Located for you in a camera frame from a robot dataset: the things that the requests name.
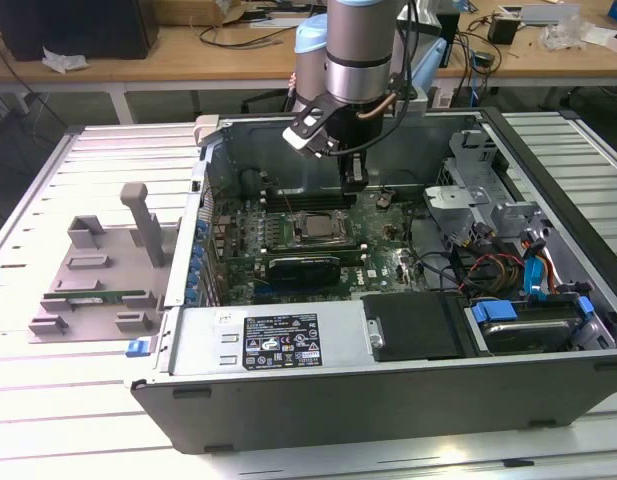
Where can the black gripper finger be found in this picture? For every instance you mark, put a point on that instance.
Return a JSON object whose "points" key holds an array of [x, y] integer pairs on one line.
{"points": [[354, 175]]}

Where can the silver topped CPU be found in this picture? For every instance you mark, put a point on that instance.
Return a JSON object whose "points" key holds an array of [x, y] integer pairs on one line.
{"points": [[320, 227]]}

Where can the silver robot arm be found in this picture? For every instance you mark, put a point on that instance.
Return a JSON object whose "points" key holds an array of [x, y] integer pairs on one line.
{"points": [[358, 50]]}

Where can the CPU socket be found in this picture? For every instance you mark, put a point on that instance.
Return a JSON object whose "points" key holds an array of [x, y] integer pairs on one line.
{"points": [[318, 242]]}

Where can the round coin battery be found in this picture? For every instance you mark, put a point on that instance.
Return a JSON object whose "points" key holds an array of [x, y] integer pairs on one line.
{"points": [[384, 200]]}

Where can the black RAM slot bank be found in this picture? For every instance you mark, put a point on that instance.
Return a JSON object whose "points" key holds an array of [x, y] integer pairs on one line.
{"points": [[313, 248], [308, 200]]}

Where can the green motherboard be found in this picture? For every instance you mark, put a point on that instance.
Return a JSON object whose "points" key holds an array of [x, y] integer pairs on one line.
{"points": [[383, 265]]}

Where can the silver metal drive cage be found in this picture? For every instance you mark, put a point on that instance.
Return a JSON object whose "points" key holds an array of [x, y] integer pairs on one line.
{"points": [[453, 197]]}

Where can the black cylinder component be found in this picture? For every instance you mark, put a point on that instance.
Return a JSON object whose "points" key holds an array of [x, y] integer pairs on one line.
{"points": [[250, 182]]}

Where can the black graphics card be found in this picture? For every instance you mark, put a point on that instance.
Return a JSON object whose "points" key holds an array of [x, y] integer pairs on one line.
{"points": [[303, 272]]}

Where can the black upright box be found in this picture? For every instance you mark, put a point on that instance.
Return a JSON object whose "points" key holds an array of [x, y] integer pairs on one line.
{"points": [[450, 35]]}

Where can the small black gadget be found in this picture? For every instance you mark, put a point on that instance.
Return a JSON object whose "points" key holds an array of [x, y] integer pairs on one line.
{"points": [[484, 59]]}

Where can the black drive unit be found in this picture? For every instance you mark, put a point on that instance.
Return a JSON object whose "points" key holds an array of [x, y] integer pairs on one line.
{"points": [[413, 325]]}

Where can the grey flat box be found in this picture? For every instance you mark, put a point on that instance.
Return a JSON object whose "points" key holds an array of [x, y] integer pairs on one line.
{"points": [[548, 14]]}

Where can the clear plastic bag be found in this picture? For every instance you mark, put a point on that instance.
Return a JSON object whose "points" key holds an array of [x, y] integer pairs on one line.
{"points": [[563, 32]]}

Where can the silver power supply unit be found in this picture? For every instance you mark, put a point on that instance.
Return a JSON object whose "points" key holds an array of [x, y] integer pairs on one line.
{"points": [[198, 340]]}

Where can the long wooden desk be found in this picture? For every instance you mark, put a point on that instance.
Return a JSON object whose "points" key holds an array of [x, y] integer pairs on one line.
{"points": [[138, 60]]}

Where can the hard disk in blue carrier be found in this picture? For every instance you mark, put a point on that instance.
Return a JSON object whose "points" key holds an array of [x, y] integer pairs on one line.
{"points": [[528, 332]]}

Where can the open black PC case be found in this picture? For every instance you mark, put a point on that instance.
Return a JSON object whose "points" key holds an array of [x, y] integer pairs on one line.
{"points": [[338, 415]]}

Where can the grey parts rack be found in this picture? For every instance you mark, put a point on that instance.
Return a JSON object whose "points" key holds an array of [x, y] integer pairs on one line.
{"points": [[118, 260]]}

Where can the white flat packet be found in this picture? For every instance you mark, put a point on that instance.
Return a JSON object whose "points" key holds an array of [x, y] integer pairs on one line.
{"points": [[613, 42]]}

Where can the blue case latch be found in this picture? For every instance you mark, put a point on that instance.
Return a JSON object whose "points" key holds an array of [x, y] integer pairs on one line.
{"points": [[136, 348]]}

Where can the black computer tower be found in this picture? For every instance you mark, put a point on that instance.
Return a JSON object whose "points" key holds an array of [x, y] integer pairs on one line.
{"points": [[78, 25]]}

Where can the crumpled white plastic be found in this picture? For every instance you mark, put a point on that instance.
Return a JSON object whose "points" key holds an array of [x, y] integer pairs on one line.
{"points": [[63, 61]]}

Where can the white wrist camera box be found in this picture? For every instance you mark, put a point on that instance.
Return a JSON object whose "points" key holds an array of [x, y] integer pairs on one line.
{"points": [[300, 135]]}

